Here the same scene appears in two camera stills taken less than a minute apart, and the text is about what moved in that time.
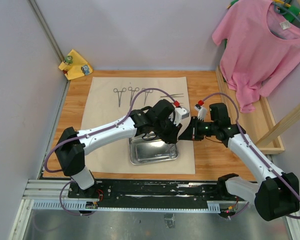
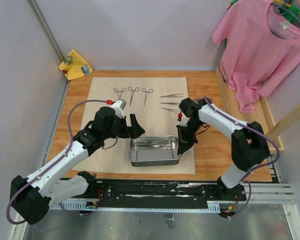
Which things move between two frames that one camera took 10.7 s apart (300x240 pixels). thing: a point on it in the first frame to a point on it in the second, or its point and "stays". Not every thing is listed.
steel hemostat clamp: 130,88 stays
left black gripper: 172,137 to 134,131
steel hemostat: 119,94 stays
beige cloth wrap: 110,98 stays
